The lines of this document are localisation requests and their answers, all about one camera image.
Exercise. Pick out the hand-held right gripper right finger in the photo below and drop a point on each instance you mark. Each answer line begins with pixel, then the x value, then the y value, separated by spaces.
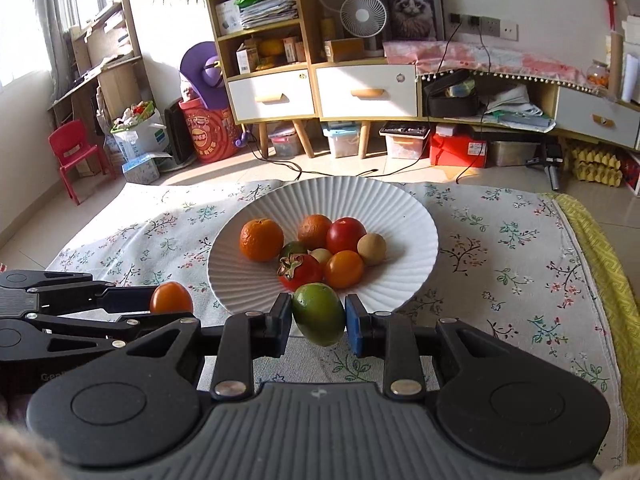
pixel 355 327

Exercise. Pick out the framed cat picture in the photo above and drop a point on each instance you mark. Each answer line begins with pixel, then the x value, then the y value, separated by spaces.
pixel 412 7

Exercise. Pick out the black bag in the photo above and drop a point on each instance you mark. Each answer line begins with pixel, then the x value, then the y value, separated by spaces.
pixel 450 102

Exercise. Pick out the orange tomato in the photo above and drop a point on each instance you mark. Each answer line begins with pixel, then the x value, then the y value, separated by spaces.
pixel 171 297
pixel 344 269

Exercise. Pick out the wooden desk shelf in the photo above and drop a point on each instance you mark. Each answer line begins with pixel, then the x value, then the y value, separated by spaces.
pixel 115 75

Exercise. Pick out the tall wooden shelf cabinet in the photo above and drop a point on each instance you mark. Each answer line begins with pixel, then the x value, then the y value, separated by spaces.
pixel 270 95

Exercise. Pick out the green lime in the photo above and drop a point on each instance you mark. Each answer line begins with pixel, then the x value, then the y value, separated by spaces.
pixel 319 312

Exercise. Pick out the red tomato with calyx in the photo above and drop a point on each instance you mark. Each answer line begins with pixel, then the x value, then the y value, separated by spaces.
pixel 305 272

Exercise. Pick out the red cardboard box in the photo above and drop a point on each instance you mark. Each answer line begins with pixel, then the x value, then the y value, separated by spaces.
pixel 457 150

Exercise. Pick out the glass jar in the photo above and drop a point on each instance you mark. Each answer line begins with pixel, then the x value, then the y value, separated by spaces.
pixel 598 76

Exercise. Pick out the white wall outlets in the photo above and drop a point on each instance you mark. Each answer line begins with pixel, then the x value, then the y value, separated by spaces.
pixel 492 26

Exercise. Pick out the clear plastic storage box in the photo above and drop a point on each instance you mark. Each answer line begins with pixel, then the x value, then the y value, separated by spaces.
pixel 512 152

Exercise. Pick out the black space heater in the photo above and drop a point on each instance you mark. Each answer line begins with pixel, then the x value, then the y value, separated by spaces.
pixel 176 132

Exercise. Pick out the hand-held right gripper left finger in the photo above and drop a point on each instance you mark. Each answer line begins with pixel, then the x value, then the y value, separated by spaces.
pixel 280 325

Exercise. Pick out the red plastic chair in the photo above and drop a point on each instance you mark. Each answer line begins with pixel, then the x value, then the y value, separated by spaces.
pixel 72 150

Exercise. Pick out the long wooden tv cabinet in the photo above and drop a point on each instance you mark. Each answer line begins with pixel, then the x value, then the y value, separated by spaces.
pixel 595 115

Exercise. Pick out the purple hat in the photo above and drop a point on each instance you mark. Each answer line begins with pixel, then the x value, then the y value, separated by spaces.
pixel 205 72

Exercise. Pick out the yellow egg cartons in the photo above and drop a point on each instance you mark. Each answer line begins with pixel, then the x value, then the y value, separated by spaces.
pixel 595 162

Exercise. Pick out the small white fan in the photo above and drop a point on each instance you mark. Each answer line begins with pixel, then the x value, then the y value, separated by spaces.
pixel 363 15

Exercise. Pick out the large orange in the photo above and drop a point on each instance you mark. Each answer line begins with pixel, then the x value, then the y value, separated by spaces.
pixel 261 240

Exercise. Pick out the white cardboard box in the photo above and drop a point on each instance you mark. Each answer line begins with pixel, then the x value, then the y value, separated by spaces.
pixel 142 137

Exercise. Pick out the clear box with blue lid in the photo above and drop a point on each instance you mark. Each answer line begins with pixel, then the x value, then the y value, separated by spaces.
pixel 342 144

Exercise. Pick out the yellow woven blanket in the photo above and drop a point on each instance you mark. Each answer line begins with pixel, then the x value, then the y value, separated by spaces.
pixel 610 270

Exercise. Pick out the pink floral cloth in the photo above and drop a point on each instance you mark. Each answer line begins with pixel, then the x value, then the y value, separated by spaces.
pixel 500 60

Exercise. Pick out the grey clear storage box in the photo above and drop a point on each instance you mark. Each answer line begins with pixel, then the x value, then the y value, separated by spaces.
pixel 286 146

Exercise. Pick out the blue tissue box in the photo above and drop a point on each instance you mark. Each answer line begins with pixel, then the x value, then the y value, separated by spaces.
pixel 141 170

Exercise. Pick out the white ribbed plate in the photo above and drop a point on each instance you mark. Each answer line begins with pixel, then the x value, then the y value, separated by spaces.
pixel 380 210

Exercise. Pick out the stack of papers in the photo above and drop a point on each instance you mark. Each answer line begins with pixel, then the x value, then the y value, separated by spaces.
pixel 515 107

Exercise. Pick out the low wooden drawer cabinet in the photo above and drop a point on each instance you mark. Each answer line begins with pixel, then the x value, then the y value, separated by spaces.
pixel 367 92

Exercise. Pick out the small beige longan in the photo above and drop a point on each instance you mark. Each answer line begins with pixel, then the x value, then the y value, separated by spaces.
pixel 321 256

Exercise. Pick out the red gift bag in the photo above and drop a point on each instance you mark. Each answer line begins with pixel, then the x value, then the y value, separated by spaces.
pixel 207 132

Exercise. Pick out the large beige longan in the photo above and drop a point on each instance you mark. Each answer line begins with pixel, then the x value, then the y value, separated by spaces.
pixel 372 249

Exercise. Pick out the floral tablecloth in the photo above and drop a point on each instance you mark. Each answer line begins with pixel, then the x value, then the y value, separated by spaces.
pixel 500 270

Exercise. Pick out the small tangerine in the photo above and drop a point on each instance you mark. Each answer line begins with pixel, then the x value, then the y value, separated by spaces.
pixel 315 230

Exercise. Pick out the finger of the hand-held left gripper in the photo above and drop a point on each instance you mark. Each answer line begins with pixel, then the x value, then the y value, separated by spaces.
pixel 165 316
pixel 125 299

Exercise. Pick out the clear box with black lid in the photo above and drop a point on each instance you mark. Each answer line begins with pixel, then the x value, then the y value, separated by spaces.
pixel 405 142

